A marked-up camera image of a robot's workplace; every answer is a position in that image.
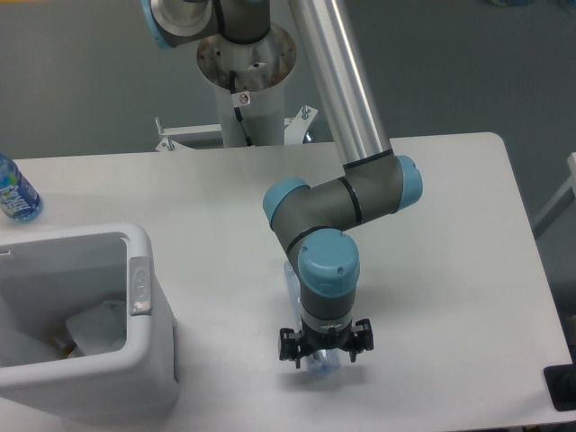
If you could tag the clear plastic bottle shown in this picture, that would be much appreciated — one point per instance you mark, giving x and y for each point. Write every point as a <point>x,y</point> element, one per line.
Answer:
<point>321,362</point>

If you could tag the blue labelled water bottle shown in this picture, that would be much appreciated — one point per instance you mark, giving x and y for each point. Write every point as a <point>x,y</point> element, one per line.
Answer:
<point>19,200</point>

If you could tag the black clamp at table edge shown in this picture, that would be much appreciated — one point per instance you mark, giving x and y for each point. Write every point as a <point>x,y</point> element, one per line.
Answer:
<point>560,380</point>

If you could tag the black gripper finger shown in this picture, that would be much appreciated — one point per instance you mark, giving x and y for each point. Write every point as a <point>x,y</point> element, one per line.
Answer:
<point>360,338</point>
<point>292,346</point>

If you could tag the crumpled trash in bin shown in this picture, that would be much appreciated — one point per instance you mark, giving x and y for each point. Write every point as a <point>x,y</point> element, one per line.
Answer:
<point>67,345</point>

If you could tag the white frame at right edge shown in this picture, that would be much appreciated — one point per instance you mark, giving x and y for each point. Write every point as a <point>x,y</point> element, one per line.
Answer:
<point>561,199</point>

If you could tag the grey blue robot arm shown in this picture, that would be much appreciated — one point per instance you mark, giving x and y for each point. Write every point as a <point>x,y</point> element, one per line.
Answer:
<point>311,222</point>

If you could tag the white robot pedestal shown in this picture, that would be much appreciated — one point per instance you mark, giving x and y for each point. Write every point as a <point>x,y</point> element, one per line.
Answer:
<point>248,82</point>

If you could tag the white trash can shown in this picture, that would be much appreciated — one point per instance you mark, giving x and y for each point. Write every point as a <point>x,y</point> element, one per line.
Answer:
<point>50,276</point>

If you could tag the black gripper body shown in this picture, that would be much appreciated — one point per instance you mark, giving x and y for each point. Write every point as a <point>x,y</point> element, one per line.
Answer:
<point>319,334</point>

